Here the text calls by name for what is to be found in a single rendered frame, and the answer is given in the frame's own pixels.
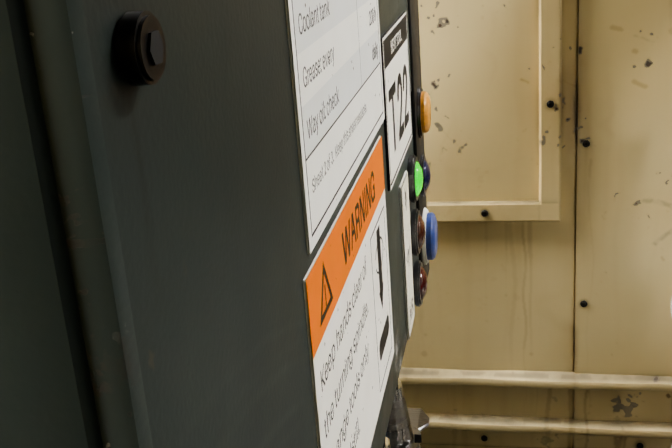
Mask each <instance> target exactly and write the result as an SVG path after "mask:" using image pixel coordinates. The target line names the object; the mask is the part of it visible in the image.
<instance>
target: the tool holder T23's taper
mask: <svg viewBox="0 0 672 448"><path fill-rule="evenodd" d="M386 437H387V438H388V439H389V441H390V445H391V448H403V447H406V446H407V445H409V444H410V443H411V442H412V441H413V431H412V427H411V422H410V418H409V413H408V409H407V404H406V400H405V395H404V391H403V386H402V383H401V382H400V381H399V380H398V386H397V387H396V392H395V396H394V400H393V405H392V409H391V414H390V418H389V423H388V427H387V432H386Z"/></svg>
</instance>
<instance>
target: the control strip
mask: <svg viewBox="0 0 672 448"><path fill-rule="evenodd" d="M407 6H408V27H409V48H410V70H411V104H412V125H413V146H414V155H411V156H410V157H409V159H408V168H407V171H408V187H409V200H410V201H411V203H416V209H413V210H412V211H411V218H410V227H411V247H412V254H414V256H418V255H419V260H416V262H414V266H413V287H414V304H415V305H416V306H417V307H420V306H421V305H422V304H423V300H421V294H420V272H421V267H423V268H424V270H425V272H426V274H427V278H428V274H429V269H430V267H429V260H428V259H427V254H426V233H425V242H424V244H423V246H422V248H421V249H419V246H418V217H419V215H420V216H421V217H422V219H423V221H424V223H425V231H426V216H427V213H428V212H429V211H428V209H427V197H426V193H427V191H425V188H424V161H425V160H426V156H425V151H424V133H423V132H422V128H421V111H420V105H421V92H422V91H423V89H422V81H421V58H420V35H419V12H418V0H407ZM416 161H417V162H419V164H420V166H421V168H422V171H423V187H422V190H421V192H420V194H419V195H418V196H417V195H416V188H415V166H416Z"/></svg>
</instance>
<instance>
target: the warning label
mask: <svg viewBox="0 0 672 448"><path fill-rule="evenodd" d="M303 288H304V299H305V310H306V321H307V332H308V342H309V353H310V364H311V375H312V386H313V397H314V408H315V419H316V430H317V441H318V448H371V444H372V440H373V436H374V431H375V427H376V423H377V419H378V415H379V411H380V407H381V403H382V399H383V395H384V391H385V387H386V383H387V379H388V375H389V371H390V367H391V363H392V359H393V355H394V339H393V322H392V305H391V288H390V271H389V253H388V236H387V219H386V202H385V185H384V168H383V151H382V136H379V137H378V139H377V141H376V143H375V145H374V147H373V149H372V151H371V153H370V154H369V156H368V158H367V160H366V162H365V164H364V166H363V168H362V170H361V171H360V173H359V175H358V177H357V179H356V181H355V183H354V185H353V187H352V188H351V190H350V192H349V194H348V196H347V198H346V200H345V202H344V204H343V205H342V207H341V209H340V211H339V213H338V215H337V217H336V219H335V221H334V222H333V224H332V226H331V228H330V230H329V232H328V234H327V236H326V238H325V239H324V241H323V243H322V245H321V247H320V249H319V251H318V253H317V254H316V256H315V258H314V260H313V262H312V264H311V266H310V268H309V270H308V271H307V273H306V275H305V277H304V279H303Z"/></svg>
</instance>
